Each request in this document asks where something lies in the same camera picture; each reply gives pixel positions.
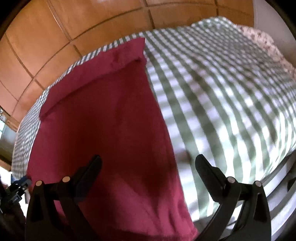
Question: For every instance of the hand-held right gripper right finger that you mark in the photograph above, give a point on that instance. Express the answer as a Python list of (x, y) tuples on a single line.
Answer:
[(208, 176)]

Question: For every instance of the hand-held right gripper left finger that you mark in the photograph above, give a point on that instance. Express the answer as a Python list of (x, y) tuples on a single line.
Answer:
[(89, 178)]

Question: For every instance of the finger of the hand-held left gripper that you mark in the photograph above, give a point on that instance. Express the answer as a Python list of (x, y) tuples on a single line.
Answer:
[(24, 181)]

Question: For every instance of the dark red pants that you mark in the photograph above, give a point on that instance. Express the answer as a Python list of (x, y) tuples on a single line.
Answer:
[(104, 127)]

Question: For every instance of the wooden glazed door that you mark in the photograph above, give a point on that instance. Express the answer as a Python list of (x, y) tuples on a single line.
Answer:
[(7, 143)]

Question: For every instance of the green white checked bedsheet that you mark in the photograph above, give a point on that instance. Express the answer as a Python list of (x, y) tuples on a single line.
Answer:
[(219, 92)]

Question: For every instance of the floral bedding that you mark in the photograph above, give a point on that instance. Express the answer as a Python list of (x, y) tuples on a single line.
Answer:
[(261, 37)]

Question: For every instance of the wooden wardrobe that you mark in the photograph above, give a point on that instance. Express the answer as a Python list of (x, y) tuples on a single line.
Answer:
[(69, 27)]

